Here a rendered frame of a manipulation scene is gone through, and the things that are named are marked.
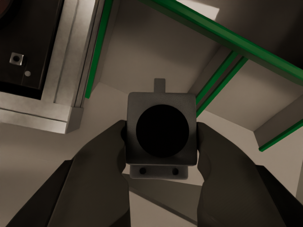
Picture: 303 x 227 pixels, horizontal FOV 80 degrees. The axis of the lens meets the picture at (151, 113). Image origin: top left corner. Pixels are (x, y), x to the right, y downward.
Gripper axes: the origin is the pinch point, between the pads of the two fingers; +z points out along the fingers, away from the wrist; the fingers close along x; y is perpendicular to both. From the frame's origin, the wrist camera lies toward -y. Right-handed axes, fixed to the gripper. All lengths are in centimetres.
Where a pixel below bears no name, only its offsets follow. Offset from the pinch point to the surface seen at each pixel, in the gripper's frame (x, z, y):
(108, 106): -10.2, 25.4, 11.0
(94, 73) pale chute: -7.5, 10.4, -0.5
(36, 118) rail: -18.6, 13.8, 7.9
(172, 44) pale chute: 1.5, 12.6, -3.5
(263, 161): 28.4, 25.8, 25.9
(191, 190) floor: 30, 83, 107
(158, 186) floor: 5, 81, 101
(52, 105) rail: -16.4, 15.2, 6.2
